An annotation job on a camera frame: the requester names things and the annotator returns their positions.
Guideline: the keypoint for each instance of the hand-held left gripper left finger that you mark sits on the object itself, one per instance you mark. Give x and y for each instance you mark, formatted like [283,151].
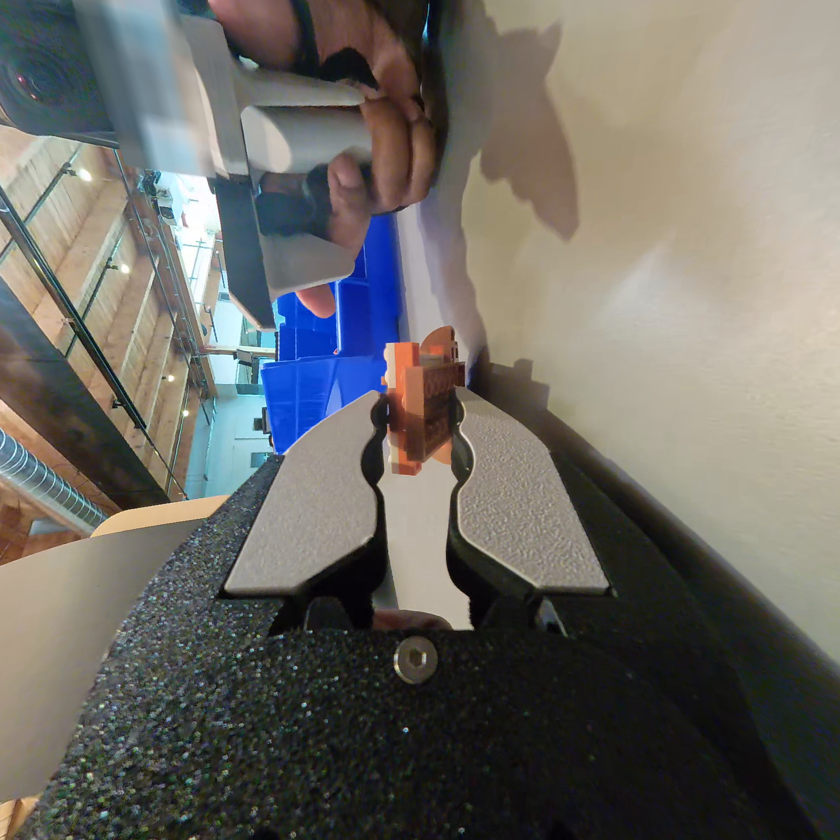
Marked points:
[308,512]

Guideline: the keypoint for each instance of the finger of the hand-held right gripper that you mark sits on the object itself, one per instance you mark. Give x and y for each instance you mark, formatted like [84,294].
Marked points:
[246,256]
[308,269]

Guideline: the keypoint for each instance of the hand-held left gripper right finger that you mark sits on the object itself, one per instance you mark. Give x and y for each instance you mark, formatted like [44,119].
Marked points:
[525,512]

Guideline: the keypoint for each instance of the orange lego model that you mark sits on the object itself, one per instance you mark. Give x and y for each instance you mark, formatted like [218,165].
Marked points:
[423,407]

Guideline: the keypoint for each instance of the person's right hand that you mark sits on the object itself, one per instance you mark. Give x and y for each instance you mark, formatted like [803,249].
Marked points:
[394,151]

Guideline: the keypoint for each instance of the person's left hand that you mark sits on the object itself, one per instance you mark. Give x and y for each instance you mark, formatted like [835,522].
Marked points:
[413,620]

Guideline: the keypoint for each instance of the stacked blue plastic bins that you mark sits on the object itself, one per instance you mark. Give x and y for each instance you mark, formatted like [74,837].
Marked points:
[364,295]

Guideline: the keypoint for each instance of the silver spiral ventilation duct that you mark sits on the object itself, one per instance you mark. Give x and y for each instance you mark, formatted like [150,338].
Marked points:
[46,479]

